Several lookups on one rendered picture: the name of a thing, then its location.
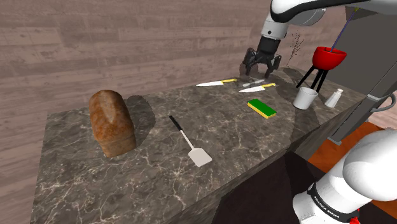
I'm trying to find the long yellow-handled knife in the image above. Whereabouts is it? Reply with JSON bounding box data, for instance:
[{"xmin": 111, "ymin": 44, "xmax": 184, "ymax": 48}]
[{"xmin": 195, "ymin": 78, "xmax": 239, "ymax": 87}]

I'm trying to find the green and yellow sponge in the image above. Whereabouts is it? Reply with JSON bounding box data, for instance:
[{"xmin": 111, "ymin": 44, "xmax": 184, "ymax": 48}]
[{"xmin": 246, "ymin": 98, "xmax": 278, "ymax": 120}]

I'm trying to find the white cup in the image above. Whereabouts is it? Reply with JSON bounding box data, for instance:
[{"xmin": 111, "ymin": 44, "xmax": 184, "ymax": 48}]
[{"xmin": 292, "ymin": 86, "xmax": 319, "ymax": 111}]

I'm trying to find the grey refrigerator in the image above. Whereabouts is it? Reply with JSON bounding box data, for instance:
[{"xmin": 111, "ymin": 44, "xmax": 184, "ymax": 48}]
[{"xmin": 328, "ymin": 6, "xmax": 397, "ymax": 146}]

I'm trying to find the short yellow-handled knife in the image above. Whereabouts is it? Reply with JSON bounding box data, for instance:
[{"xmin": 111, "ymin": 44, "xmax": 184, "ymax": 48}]
[{"xmin": 238, "ymin": 82, "xmax": 277, "ymax": 94}]

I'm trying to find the white salt shaker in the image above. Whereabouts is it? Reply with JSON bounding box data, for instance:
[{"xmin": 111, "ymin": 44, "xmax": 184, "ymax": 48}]
[{"xmin": 324, "ymin": 88, "xmax": 344, "ymax": 109}]

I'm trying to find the brown bread loaf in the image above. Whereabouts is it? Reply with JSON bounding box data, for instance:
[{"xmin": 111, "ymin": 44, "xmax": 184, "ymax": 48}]
[{"xmin": 88, "ymin": 89, "xmax": 137, "ymax": 158}]

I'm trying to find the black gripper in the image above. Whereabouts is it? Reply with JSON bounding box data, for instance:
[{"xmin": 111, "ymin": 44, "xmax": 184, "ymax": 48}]
[{"xmin": 242, "ymin": 35, "xmax": 282, "ymax": 80}]

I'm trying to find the red planter on black tripod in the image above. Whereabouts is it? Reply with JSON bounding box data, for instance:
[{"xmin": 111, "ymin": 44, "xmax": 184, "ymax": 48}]
[{"xmin": 295, "ymin": 6, "xmax": 361, "ymax": 94}]

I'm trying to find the white spatula with black handle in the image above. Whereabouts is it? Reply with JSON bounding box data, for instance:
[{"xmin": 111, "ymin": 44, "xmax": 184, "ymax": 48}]
[{"xmin": 168, "ymin": 115, "xmax": 213, "ymax": 168}]

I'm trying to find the small grey knife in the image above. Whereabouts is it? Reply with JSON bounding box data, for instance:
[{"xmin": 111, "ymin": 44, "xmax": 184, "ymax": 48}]
[{"xmin": 242, "ymin": 79, "xmax": 266, "ymax": 88}]

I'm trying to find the thin dry twig plant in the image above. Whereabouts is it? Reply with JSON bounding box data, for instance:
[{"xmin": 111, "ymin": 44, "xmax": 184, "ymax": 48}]
[{"xmin": 286, "ymin": 31, "xmax": 305, "ymax": 68}]

